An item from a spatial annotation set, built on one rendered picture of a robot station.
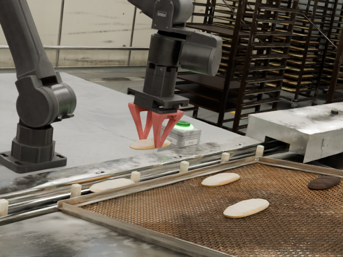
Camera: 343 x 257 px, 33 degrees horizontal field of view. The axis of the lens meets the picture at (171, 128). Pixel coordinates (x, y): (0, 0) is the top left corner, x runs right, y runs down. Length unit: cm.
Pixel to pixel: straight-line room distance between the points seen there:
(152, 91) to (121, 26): 603
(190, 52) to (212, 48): 4
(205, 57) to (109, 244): 41
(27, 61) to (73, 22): 543
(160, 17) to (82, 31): 568
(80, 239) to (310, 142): 81
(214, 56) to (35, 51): 36
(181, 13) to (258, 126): 55
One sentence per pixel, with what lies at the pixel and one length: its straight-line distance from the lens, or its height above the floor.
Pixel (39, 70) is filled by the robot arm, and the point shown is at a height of 102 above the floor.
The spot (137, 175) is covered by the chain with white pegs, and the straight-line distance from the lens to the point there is 106.
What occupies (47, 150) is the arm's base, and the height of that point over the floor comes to 86.
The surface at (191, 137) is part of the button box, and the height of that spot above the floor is 88.
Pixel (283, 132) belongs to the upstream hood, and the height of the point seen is 90.
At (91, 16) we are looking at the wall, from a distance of 671.
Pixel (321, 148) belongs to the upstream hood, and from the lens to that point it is 147.
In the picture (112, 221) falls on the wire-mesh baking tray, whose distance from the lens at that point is 75.
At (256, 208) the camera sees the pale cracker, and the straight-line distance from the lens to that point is 83.
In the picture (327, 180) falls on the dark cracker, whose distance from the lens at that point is 102.
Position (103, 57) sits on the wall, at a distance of 693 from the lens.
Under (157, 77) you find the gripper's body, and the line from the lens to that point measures 101.
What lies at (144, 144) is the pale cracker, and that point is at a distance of 105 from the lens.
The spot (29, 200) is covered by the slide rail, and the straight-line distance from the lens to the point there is 95.
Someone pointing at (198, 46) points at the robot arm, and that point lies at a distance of 99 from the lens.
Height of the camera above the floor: 123
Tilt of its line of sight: 15 degrees down
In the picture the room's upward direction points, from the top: 9 degrees clockwise
